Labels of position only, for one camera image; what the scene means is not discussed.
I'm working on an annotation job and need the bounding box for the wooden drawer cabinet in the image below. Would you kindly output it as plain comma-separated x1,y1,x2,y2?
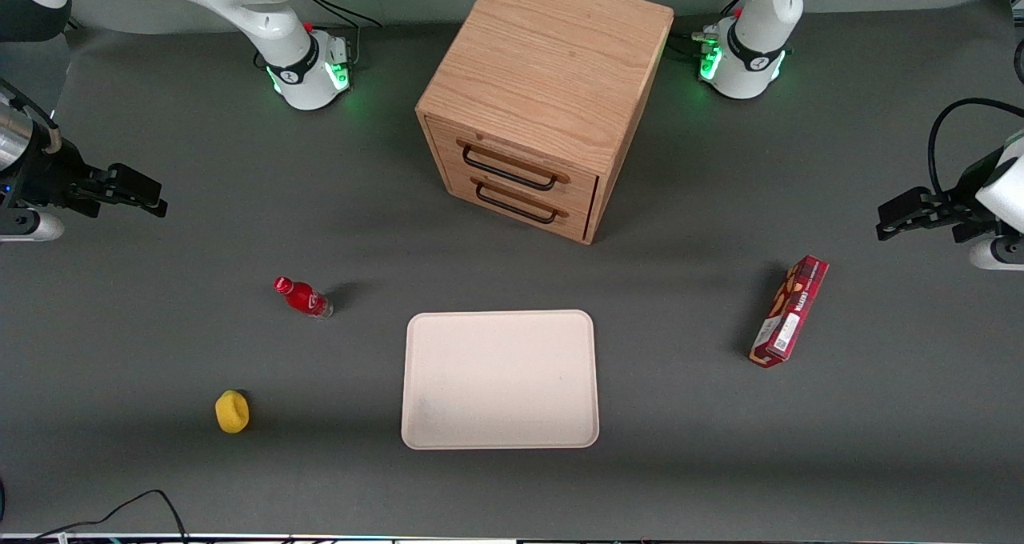
415,0,674,246

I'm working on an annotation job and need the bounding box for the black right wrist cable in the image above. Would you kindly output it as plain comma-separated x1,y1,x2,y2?
0,78,62,154

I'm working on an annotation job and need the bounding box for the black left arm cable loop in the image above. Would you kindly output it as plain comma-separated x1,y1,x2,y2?
927,98,1024,198

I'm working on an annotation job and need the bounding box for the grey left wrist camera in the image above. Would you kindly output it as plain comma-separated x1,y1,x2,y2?
970,236,1024,272

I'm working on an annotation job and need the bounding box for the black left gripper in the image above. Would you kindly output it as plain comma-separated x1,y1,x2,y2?
875,148,1002,243

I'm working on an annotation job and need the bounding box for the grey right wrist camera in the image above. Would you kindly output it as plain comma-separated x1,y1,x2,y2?
0,208,66,243

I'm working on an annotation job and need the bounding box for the black left arm base cable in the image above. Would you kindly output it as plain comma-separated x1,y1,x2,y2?
669,0,750,58

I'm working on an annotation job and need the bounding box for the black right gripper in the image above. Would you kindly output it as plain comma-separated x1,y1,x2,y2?
14,138,169,218

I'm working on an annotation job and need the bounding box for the black cable at table edge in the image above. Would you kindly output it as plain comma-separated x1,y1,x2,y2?
0,489,190,544

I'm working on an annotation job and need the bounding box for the black right arm base cable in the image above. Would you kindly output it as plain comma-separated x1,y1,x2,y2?
304,0,385,71

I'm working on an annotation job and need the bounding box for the yellow sponge lemon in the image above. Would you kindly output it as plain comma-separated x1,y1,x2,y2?
214,390,250,434

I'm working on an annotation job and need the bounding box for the beige rectangular tray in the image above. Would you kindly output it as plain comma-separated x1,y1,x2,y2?
400,310,601,451

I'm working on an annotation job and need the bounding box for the small red bottle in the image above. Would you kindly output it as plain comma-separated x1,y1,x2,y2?
274,276,334,320

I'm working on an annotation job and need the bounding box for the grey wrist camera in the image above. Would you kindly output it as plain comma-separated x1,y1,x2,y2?
970,236,1024,272
0,208,66,243

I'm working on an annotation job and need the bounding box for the black arm base cable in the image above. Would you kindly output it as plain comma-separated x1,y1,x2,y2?
669,0,750,58
304,0,385,71

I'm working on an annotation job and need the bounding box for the wooden drawer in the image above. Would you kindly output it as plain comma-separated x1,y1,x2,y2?
438,160,595,242
426,118,600,210

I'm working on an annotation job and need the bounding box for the red snack box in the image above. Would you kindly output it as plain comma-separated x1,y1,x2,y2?
749,254,830,369

